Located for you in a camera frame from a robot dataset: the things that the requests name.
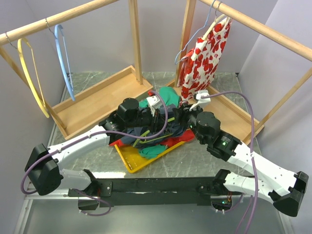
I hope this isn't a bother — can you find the navy blue tank top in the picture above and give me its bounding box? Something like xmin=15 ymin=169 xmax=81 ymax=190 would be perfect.
xmin=121 ymin=107 xmax=187 ymax=149

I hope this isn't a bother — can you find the cream wooden hanger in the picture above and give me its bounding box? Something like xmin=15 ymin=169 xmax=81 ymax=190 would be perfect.
xmin=202 ymin=1 xmax=232 ymax=40

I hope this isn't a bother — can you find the left wooden clothes rack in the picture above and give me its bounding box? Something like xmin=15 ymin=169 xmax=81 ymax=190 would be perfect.
xmin=0 ymin=0 xmax=153 ymax=139

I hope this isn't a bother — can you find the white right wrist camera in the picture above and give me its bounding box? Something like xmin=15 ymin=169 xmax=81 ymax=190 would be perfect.
xmin=190 ymin=90 xmax=211 ymax=111

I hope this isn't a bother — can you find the blue wire hanger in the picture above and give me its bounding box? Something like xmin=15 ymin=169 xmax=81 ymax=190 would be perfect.
xmin=175 ymin=0 xmax=215 ymax=65

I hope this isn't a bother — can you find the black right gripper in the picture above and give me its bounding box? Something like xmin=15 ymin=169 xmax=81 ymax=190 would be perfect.
xmin=172 ymin=102 xmax=206 ymax=144

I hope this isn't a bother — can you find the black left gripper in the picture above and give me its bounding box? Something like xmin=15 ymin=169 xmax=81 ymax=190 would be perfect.
xmin=126 ymin=105 xmax=171 ymax=134

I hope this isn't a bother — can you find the red garment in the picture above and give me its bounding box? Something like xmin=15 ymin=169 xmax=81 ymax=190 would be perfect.
xmin=109 ymin=129 xmax=195 ymax=148

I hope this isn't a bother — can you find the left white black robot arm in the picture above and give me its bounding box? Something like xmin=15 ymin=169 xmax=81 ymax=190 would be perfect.
xmin=24 ymin=96 xmax=168 ymax=196

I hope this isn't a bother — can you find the light blue plastic hanger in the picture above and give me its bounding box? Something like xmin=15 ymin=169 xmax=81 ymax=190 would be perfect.
xmin=54 ymin=24 xmax=76 ymax=101

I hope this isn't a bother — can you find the green garment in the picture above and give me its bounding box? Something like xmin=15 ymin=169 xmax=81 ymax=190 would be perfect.
xmin=139 ymin=86 xmax=180 ymax=110

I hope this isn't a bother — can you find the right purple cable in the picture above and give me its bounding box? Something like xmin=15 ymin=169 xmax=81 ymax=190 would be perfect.
xmin=204 ymin=91 xmax=259 ymax=234

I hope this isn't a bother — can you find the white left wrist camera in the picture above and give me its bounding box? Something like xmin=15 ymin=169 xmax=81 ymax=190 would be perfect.
xmin=146 ymin=96 xmax=162 ymax=116

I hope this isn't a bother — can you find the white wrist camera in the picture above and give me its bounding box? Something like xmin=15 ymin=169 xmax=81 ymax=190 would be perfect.
xmin=146 ymin=96 xmax=162 ymax=116
xmin=190 ymin=90 xmax=211 ymax=111

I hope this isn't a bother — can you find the white red floral dress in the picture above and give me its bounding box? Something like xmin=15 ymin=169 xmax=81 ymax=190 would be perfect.
xmin=177 ymin=19 xmax=233 ymax=101

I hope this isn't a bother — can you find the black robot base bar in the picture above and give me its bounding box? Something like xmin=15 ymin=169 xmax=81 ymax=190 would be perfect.
xmin=68 ymin=169 xmax=231 ymax=211

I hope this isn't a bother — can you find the lime green hanger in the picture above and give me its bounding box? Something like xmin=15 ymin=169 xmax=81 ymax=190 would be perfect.
xmin=133 ymin=117 xmax=176 ymax=148

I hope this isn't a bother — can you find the yellow plastic tray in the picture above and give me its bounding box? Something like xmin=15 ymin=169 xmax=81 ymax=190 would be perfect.
xmin=114 ymin=141 xmax=185 ymax=173

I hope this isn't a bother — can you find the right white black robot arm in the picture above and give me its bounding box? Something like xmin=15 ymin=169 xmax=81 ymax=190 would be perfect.
xmin=173 ymin=104 xmax=309 ymax=217

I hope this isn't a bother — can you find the yellow hanger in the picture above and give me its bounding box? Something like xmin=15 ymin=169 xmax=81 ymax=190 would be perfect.
xmin=17 ymin=38 xmax=50 ymax=119

